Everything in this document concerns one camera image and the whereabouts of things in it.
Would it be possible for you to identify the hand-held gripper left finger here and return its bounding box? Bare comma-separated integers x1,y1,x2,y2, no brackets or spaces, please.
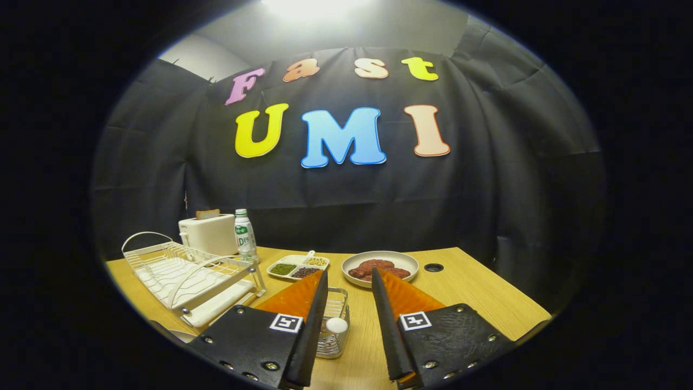
187,270,330,389

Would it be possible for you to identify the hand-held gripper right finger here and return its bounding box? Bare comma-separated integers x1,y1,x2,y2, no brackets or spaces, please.
371,267,518,389

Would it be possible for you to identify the metal wire basket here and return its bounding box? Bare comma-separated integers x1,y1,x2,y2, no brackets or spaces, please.
316,287,350,359

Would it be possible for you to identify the spoon with red checkered handle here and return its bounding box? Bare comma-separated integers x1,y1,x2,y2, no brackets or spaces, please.
324,317,349,339

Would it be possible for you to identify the white wire dish rack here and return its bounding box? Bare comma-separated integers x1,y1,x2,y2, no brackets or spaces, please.
121,231,267,315

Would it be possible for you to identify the beige plate with meat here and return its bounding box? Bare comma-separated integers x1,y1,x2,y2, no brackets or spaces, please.
341,250,420,289

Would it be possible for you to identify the white divided dish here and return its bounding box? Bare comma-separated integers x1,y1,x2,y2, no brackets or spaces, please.
267,250,330,281

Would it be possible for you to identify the white bottle with green label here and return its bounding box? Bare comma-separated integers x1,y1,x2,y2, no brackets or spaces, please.
234,209,258,258

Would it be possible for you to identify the white toaster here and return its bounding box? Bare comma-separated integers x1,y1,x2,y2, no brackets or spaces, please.
179,214,239,256

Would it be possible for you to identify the black backdrop cloth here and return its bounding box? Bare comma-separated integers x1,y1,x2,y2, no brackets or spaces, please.
89,16,607,309

